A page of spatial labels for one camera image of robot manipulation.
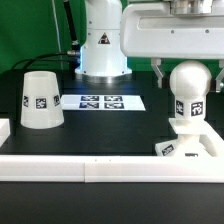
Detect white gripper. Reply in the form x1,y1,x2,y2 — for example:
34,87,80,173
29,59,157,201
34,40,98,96
120,1,224,88

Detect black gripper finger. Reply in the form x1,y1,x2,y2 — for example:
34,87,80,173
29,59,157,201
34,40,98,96
215,59,224,92

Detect white lamp bulb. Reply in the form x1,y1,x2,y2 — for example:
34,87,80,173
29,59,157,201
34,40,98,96
170,60,211,122

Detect white lamp base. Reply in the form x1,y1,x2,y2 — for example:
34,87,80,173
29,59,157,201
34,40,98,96
155,118,210,158

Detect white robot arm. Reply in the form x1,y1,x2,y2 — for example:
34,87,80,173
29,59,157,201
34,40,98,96
76,0,224,92

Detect white lamp shade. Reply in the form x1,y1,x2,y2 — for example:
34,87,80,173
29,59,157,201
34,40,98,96
21,71,64,129

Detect white marker sheet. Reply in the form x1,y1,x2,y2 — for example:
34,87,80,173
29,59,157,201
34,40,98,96
61,94,145,111

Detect white right fence rail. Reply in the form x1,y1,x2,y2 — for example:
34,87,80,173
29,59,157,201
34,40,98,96
200,121,224,158

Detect white fence rail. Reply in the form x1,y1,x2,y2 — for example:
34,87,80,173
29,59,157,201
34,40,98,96
200,121,224,158
0,119,10,147
0,155,224,183

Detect white front fence rail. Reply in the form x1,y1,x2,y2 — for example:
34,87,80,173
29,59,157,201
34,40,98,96
0,155,224,183

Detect white thin cable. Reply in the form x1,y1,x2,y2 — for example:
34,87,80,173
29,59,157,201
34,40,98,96
51,0,65,70

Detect black cable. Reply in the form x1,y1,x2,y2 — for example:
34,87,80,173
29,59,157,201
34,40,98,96
11,52,81,70

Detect white left fence rail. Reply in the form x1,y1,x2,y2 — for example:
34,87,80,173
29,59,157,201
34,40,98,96
0,119,10,147

